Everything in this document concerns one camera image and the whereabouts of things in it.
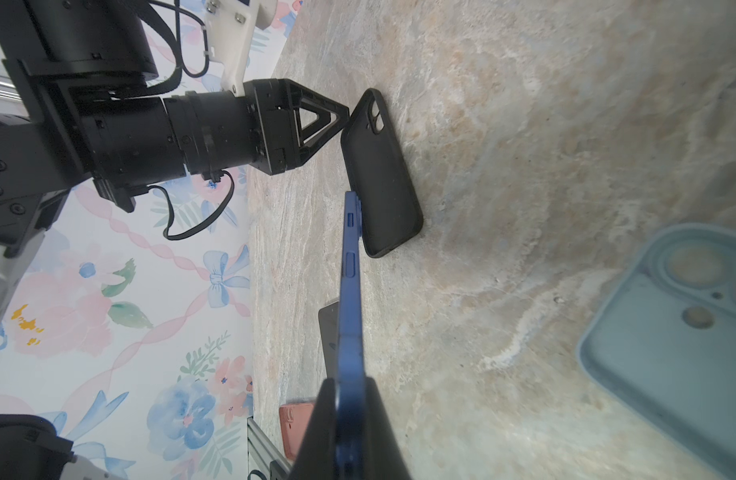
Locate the blue phone black screen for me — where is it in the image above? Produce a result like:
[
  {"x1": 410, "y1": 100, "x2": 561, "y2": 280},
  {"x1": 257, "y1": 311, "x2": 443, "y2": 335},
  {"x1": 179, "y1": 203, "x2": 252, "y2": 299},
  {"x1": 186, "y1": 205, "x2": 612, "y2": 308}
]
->
[{"x1": 335, "y1": 191, "x2": 366, "y2": 479}]

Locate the black phone case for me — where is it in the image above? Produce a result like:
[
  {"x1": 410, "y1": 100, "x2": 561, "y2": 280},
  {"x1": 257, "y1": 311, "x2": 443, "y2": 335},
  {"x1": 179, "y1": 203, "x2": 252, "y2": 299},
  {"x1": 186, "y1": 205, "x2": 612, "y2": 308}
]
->
[{"x1": 341, "y1": 88, "x2": 424, "y2": 258}]

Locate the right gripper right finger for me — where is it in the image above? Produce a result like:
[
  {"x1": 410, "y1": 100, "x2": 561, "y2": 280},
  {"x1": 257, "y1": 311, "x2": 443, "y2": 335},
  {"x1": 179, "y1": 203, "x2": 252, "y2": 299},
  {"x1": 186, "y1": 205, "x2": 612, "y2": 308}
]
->
[{"x1": 363, "y1": 377, "x2": 411, "y2": 480}]

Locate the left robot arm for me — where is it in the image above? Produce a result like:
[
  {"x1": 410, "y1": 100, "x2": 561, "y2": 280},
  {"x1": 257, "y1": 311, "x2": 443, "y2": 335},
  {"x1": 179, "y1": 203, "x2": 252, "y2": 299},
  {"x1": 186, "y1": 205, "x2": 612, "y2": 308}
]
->
[{"x1": 0, "y1": 1, "x2": 349, "y2": 479}]

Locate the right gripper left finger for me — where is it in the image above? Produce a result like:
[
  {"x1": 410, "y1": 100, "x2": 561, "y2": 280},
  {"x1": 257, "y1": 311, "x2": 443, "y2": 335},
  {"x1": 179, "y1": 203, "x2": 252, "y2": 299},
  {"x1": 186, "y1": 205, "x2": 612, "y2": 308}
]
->
[{"x1": 288, "y1": 378, "x2": 336, "y2": 480}]

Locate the pink phone case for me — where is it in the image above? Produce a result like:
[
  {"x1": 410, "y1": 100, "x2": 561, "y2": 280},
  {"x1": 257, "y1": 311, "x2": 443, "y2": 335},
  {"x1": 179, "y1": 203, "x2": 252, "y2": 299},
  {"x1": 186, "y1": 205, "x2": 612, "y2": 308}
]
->
[{"x1": 278, "y1": 401, "x2": 315, "y2": 461}]

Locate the light blue phone case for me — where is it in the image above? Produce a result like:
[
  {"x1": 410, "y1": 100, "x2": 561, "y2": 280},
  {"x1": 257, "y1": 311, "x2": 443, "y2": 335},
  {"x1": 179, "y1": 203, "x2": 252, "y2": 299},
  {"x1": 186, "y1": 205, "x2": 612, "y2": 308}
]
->
[{"x1": 577, "y1": 223, "x2": 736, "y2": 479}]

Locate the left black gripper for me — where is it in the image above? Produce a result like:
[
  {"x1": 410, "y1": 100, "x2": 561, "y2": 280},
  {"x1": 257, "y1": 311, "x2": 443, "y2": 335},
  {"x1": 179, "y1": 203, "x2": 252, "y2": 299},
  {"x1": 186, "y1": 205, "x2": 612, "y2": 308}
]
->
[{"x1": 243, "y1": 79, "x2": 350, "y2": 176}]

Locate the aluminium rail frame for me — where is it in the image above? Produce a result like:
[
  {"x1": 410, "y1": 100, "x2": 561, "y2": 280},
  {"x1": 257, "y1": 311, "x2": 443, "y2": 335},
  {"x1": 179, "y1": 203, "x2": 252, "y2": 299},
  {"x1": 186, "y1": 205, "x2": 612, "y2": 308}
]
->
[{"x1": 247, "y1": 417, "x2": 291, "y2": 480}]

